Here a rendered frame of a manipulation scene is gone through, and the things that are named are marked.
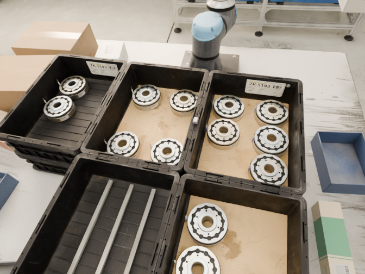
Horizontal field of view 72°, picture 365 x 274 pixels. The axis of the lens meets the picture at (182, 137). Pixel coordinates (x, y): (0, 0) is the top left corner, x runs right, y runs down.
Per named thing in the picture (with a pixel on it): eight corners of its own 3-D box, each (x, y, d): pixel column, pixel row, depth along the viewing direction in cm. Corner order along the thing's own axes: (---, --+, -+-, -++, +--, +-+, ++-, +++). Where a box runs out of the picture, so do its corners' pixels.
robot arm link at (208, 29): (186, 53, 104) (186, 22, 93) (200, 37, 111) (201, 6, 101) (213, 61, 100) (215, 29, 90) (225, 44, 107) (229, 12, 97)
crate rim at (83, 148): (130, 66, 93) (128, 60, 91) (209, 74, 88) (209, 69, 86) (81, 156, 71) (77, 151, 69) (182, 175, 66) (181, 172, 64)
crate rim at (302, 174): (209, 74, 87) (209, 69, 86) (300, 85, 82) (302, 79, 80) (182, 176, 66) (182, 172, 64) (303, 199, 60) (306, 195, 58)
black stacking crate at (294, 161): (209, 94, 95) (210, 70, 86) (291, 105, 90) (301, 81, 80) (185, 190, 74) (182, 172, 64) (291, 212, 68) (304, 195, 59)
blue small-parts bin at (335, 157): (309, 142, 93) (316, 130, 87) (352, 143, 91) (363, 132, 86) (322, 192, 82) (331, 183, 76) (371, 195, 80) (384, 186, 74)
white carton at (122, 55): (121, 83, 119) (115, 68, 111) (96, 83, 120) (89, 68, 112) (128, 56, 130) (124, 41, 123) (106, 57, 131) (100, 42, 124)
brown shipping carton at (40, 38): (100, 50, 135) (89, 22, 122) (84, 78, 122) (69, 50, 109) (50, 48, 139) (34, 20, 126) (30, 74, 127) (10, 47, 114)
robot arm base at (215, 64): (190, 58, 119) (190, 38, 111) (222, 60, 117) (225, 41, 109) (186, 78, 109) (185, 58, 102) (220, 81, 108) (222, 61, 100)
